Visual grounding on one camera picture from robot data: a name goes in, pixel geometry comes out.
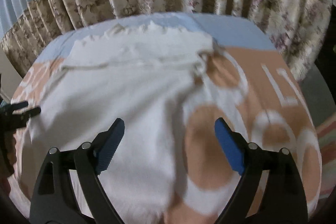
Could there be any white knit sweater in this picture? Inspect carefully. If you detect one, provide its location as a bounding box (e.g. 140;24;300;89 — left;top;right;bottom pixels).
21;22;214;223

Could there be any orange and blue bedsheet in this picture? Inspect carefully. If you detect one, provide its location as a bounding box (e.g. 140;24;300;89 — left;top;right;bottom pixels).
7;13;322;223

